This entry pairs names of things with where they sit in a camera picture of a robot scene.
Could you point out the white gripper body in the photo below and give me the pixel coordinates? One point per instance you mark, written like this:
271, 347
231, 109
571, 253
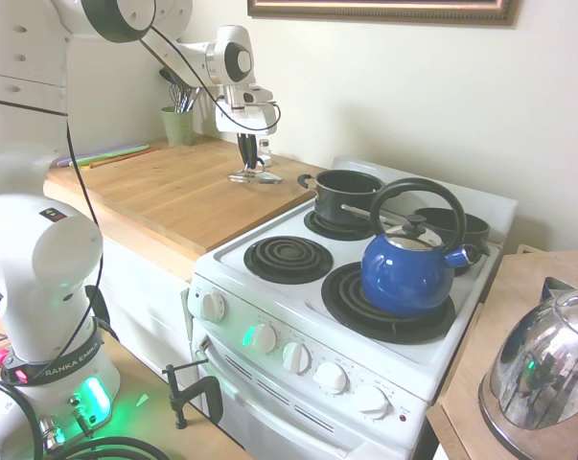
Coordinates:
247, 120

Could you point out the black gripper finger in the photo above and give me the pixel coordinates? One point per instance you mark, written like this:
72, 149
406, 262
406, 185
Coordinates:
255, 153
243, 151

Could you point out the glass pot lid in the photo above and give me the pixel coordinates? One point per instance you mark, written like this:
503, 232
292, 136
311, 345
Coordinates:
265, 178

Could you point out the white Franka Emika robot arm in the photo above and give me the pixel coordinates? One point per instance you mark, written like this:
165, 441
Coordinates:
53, 249

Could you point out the coil burner under pot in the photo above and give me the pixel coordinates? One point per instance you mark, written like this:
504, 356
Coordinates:
317, 225

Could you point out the small black cooking pot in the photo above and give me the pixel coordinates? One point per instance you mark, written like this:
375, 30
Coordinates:
346, 206

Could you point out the glass salt shaker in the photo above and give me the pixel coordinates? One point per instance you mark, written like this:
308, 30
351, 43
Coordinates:
265, 152

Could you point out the green utensil cup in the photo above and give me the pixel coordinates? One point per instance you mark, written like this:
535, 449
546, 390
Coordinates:
178, 127

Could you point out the wooden butcher block board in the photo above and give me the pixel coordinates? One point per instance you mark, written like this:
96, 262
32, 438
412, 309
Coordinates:
173, 191

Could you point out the black kitchen utensil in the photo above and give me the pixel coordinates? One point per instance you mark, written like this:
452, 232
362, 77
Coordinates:
166, 75

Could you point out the small black coil burner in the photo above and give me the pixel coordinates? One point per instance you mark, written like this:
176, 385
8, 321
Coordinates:
288, 259

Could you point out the orange flat utensil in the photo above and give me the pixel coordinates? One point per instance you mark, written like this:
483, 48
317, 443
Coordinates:
128, 157

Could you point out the coloured flat utensils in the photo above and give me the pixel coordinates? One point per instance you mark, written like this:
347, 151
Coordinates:
125, 148

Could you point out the green flat utensil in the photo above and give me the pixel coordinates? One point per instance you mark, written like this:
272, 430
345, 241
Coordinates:
97, 157

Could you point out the white electric stove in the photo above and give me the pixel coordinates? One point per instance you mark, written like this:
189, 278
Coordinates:
279, 306

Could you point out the white stove knob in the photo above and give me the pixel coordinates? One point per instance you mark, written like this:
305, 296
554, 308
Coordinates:
374, 401
331, 377
213, 306
265, 338
297, 357

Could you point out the large black coil burner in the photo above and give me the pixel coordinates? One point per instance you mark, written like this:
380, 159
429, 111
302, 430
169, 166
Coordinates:
346, 302

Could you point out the white base cabinet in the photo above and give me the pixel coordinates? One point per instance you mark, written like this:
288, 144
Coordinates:
145, 297

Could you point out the blue enamel kettle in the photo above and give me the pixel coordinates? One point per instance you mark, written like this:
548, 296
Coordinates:
403, 278

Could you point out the black frying pan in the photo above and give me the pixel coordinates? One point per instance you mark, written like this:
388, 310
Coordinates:
442, 223

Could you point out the dark metal clamp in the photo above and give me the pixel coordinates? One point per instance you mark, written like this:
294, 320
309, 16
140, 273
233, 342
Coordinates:
178, 397

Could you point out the stainless steel electric kettle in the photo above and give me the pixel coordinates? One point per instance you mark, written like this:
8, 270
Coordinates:
542, 364

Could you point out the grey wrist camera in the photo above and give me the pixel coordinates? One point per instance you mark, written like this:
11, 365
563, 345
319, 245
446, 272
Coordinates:
259, 95

